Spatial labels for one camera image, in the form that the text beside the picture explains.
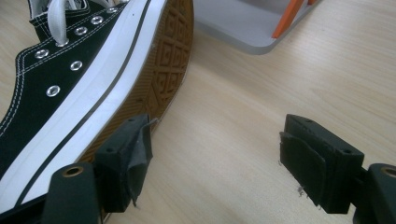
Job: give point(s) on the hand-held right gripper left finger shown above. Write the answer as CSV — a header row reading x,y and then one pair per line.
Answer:
x,y
118,165

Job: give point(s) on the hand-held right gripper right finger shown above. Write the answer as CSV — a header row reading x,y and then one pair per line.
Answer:
x,y
327,165

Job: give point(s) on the grey shoe rack orange posts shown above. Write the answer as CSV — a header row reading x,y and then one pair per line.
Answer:
x,y
236,25

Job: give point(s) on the black canvas sneaker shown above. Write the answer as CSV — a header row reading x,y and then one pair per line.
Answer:
x,y
37,102

